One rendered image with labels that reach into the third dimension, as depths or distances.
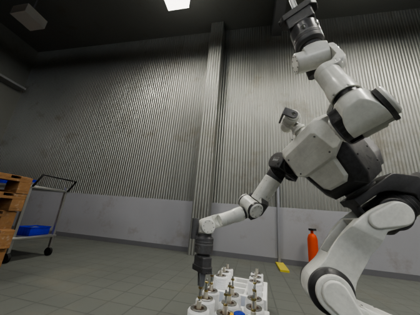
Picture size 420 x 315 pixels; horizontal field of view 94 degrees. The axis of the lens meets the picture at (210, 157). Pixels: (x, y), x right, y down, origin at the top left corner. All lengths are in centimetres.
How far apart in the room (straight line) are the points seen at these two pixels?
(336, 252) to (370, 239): 12
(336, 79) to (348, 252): 59
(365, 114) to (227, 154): 349
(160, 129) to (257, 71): 253
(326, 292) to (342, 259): 13
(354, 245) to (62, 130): 615
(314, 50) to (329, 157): 37
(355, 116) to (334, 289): 54
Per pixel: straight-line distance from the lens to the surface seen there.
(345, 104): 59
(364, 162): 90
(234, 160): 391
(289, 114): 94
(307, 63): 74
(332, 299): 85
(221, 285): 159
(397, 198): 98
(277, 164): 104
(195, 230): 100
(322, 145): 85
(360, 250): 92
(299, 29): 81
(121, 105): 549
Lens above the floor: 64
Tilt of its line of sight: 17 degrees up
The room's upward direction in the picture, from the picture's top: 5 degrees clockwise
